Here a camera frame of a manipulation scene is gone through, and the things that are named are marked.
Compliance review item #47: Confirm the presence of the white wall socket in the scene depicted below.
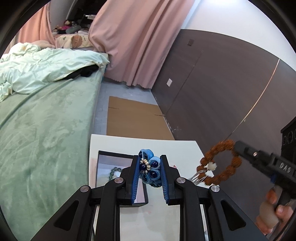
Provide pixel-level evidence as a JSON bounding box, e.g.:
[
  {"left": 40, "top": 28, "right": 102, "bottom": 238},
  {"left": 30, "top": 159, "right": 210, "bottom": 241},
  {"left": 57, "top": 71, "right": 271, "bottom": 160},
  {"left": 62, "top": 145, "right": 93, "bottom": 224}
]
[{"left": 166, "top": 78, "right": 172, "bottom": 87}]

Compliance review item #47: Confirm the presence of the brown rudraksha bead bracelet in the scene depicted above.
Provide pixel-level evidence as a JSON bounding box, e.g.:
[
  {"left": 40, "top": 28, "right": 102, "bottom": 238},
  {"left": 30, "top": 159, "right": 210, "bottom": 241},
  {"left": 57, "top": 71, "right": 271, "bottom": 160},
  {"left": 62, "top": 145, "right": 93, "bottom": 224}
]
[{"left": 197, "top": 139, "right": 243, "bottom": 186}]

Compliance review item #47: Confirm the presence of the pink curtain at left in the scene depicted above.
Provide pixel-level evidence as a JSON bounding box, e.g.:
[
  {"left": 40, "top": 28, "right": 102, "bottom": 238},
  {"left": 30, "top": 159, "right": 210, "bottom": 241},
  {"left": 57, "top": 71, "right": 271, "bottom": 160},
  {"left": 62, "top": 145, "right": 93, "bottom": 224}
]
[{"left": 16, "top": 3, "right": 56, "bottom": 46}]

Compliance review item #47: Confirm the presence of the silver metal hair clip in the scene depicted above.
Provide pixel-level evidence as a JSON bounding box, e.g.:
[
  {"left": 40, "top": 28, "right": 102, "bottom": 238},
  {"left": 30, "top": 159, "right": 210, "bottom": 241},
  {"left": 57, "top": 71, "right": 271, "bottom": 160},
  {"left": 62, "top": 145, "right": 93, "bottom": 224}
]
[{"left": 189, "top": 166, "right": 208, "bottom": 185}]

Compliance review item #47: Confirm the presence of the floral pillow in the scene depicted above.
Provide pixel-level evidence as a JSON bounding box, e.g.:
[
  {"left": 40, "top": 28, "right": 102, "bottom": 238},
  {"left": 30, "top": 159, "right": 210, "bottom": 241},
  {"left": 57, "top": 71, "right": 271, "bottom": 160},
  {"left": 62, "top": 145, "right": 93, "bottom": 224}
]
[{"left": 55, "top": 34, "right": 93, "bottom": 49}]

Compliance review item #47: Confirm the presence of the flattened brown cardboard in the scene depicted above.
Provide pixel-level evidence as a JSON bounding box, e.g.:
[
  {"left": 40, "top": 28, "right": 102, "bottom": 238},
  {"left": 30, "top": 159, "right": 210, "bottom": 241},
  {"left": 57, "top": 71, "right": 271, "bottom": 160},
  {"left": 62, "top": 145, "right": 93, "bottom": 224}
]
[{"left": 106, "top": 96, "right": 174, "bottom": 140}]

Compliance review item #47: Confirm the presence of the pale green crumpled duvet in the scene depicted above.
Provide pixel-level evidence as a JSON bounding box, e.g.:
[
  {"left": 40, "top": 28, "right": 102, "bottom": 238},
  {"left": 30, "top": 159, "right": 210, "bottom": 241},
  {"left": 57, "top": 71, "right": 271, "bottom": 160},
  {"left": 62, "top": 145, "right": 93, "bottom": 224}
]
[{"left": 1, "top": 43, "right": 109, "bottom": 101}]

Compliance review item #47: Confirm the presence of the pink curtain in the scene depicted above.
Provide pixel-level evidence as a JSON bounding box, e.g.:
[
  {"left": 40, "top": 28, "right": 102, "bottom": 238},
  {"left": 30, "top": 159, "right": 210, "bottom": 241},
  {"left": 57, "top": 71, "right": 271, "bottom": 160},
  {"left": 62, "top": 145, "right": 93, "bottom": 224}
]
[
  {"left": 16, "top": 3, "right": 56, "bottom": 46},
  {"left": 89, "top": 0, "right": 194, "bottom": 88}
]

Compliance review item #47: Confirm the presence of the green bead bracelet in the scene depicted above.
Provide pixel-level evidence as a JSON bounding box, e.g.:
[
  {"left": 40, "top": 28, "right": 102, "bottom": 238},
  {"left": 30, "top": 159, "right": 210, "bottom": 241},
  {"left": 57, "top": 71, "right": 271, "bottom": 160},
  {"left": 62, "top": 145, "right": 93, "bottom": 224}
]
[{"left": 108, "top": 167, "right": 122, "bottom": 181}]

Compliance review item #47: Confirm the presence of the blue fabric flower hair accessory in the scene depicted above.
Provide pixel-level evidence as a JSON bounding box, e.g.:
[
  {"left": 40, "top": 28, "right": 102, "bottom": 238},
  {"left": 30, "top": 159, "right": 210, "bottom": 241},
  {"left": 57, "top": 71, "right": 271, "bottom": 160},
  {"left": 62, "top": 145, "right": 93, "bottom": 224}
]
[{"left": 138, "top": 149, "right": 162, "bottom": 188}]

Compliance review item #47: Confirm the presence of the person's right hand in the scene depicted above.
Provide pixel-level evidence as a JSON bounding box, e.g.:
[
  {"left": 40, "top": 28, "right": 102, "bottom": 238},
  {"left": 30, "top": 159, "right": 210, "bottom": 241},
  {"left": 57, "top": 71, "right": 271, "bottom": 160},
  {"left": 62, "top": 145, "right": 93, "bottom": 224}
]
[{"left": 255, "top": 185, "right": 295, "bottom": 235}]

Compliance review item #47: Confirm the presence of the green bed blanket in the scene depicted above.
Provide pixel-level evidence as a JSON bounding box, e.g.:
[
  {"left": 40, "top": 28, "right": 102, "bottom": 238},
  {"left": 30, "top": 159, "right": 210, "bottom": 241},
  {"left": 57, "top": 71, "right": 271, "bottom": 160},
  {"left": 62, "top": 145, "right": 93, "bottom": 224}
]
[{"left": 1, "top": 69, "right": 104, "bottom": 240}]

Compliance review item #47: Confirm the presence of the black jewelry box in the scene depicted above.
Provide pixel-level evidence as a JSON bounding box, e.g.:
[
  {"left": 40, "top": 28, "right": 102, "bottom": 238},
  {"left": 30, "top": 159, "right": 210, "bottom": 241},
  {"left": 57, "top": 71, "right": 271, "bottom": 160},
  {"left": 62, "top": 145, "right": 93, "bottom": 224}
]
[{"left": 95, "top": 150, "right": 149, "bottom": 204}]

